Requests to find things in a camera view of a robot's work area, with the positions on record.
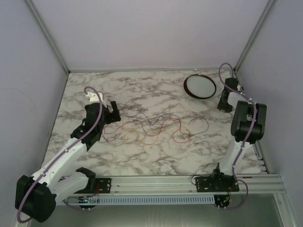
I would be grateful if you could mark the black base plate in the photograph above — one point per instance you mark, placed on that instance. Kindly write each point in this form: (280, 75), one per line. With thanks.
(102, 185)
(220, 184)

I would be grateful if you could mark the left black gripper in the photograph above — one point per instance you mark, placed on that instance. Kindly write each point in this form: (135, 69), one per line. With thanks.
(115, 115)

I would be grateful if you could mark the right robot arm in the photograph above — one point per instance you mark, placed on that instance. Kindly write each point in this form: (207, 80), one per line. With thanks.
(247, 127)

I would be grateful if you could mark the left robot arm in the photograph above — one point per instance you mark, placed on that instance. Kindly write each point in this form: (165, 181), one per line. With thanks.
(38, 195)

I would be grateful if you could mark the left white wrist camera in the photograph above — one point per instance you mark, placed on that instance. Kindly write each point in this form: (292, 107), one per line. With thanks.
(94, 98)

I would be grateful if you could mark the right aluminium corner post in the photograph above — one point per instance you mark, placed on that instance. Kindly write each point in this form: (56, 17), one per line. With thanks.
(255, 33)

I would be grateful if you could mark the aluminium corner post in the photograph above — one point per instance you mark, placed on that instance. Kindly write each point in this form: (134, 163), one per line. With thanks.
(46, 32)
(255, 33)

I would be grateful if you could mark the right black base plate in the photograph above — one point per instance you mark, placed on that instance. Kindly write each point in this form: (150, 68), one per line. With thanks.
(220, 184)

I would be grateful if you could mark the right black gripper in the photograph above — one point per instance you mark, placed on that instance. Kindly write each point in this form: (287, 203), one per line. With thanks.
(226, 109)

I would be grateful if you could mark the aluminium front rail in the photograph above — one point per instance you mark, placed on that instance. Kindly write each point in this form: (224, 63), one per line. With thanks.
(168, 185)

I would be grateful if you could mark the round brown-rimmed dish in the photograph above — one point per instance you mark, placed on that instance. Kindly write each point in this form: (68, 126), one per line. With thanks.
(199, 86)

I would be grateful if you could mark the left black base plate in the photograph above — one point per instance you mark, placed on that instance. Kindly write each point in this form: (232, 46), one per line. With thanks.
(102, 185)

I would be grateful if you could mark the grey slotted cable duct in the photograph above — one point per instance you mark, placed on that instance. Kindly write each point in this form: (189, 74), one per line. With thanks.
(142, 200)

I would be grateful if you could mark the left aluminium corner post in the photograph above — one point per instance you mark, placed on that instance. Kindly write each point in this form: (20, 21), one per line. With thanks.
(46, 32)

